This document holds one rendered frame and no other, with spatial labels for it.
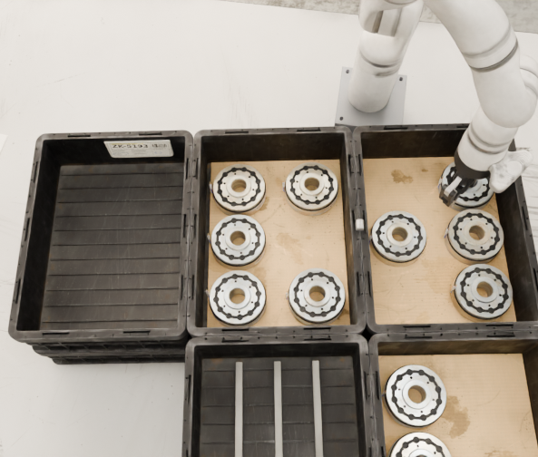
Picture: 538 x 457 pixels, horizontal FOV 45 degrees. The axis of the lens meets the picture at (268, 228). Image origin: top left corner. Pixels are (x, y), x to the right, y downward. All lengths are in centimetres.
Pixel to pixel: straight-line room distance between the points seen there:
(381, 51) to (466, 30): 41
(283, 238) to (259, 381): 27
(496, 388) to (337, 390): 28
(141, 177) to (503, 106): 71
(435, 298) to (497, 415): 22
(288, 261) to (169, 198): 27
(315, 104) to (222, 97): 22
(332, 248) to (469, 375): 33
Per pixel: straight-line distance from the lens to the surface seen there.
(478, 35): 89
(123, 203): 131
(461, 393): 120
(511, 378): 123
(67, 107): 163
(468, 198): 129
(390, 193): 130
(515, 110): 97
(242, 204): 124
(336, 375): 117
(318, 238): 124
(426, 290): 123
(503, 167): 112
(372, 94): 137
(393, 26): 119
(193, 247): 114
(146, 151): 130
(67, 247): 131
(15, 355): 141
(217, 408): 117
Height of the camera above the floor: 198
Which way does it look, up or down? 67 degrees down
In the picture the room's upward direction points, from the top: 4 degrees counter-clockwise
